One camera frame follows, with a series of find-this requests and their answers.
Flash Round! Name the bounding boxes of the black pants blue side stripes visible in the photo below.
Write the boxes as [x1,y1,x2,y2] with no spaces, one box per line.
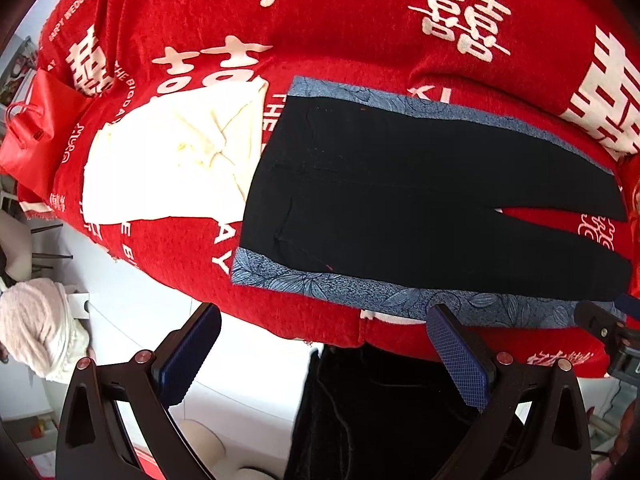
[231,76,632,328]

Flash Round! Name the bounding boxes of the black clothing of operator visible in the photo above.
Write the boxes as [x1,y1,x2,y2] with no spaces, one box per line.
[284,344,480,479]

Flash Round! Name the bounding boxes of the cream folded cloth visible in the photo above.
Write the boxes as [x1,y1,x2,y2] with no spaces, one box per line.
[81,77,268,224]

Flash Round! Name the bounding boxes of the red gift bag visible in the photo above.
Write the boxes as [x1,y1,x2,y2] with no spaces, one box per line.
[0,70,91,198]

